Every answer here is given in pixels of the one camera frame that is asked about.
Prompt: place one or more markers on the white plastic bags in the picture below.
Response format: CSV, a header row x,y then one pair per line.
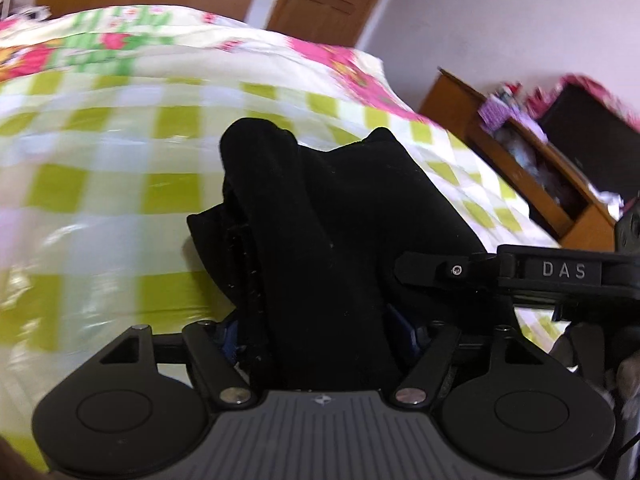
x,y
525,155

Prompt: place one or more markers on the wooden cabinet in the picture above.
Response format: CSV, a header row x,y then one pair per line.
x,y
480,150

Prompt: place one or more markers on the wooden door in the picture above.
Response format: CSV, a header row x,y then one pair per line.
x,y
330,0

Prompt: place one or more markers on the checked floral blanket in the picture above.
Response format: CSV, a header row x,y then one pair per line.
x,y
125,160

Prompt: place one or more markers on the purple box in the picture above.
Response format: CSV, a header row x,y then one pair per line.
x,y
495,110

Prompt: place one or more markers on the pink television cover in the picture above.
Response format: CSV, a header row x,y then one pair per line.
x,y
600,91

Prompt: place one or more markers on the black television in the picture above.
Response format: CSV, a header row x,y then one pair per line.
x,y
595,145

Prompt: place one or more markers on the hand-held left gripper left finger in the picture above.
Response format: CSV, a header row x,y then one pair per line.
x,y
226,334

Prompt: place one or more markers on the black garment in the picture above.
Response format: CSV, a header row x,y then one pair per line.
x,y
340,220

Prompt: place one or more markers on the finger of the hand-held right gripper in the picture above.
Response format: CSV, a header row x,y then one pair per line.
x,y
435,267

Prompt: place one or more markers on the person's right hand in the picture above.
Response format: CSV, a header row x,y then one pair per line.
x,y
565,355

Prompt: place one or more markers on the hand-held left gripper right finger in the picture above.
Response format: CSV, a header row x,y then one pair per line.
x,y
403,329

